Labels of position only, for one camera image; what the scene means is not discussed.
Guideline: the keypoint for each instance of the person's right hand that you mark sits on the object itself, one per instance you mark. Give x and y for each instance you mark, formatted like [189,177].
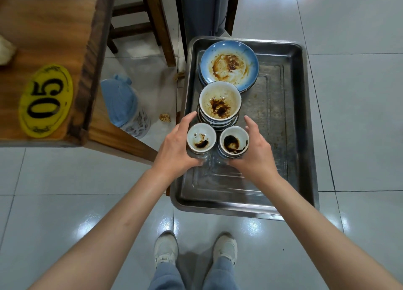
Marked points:
[259,160]

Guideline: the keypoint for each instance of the person's left hand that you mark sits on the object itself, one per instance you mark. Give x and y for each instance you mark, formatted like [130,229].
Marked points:
[173,154]

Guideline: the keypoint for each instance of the metal tray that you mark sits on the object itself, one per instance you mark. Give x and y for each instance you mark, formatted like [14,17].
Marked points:
[283,110]

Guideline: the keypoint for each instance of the used napkins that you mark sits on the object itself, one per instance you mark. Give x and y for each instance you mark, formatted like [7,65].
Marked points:
[6,50]

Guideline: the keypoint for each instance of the person's left forearm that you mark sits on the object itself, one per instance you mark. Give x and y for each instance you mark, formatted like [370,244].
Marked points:
[110,230]

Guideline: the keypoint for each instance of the person's right forearm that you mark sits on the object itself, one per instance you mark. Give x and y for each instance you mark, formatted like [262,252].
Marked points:
[321,236]

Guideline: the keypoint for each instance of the blue plastic trash bin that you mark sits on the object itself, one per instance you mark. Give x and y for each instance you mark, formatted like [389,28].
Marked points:
[121,104]

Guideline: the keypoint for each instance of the person's white right shoe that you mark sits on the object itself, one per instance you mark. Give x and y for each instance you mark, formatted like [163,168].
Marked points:
[225,249]

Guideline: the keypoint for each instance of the yellow oval number sticker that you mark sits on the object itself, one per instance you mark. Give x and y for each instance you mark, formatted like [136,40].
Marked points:
[45,100]

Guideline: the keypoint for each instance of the grey blue pillar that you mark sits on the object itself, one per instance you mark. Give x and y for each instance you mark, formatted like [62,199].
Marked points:
[204,9]

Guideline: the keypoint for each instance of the dark wooden table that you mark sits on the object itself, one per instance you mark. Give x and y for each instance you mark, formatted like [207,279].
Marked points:
[47,15]

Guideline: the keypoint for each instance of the dark wooden post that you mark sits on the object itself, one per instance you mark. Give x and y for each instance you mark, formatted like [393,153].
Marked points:
[180,15]

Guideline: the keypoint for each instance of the brown wooden post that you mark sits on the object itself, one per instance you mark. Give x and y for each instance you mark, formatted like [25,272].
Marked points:
[233,9]

